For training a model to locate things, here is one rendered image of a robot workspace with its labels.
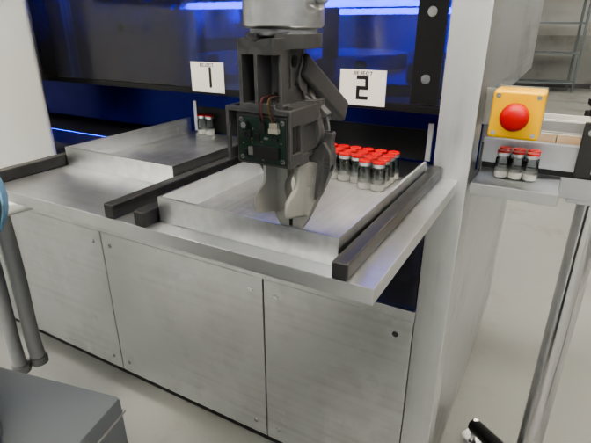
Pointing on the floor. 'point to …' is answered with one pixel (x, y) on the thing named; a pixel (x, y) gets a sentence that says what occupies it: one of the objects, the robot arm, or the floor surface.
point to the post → (460, 65)
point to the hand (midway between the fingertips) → (295, 221)
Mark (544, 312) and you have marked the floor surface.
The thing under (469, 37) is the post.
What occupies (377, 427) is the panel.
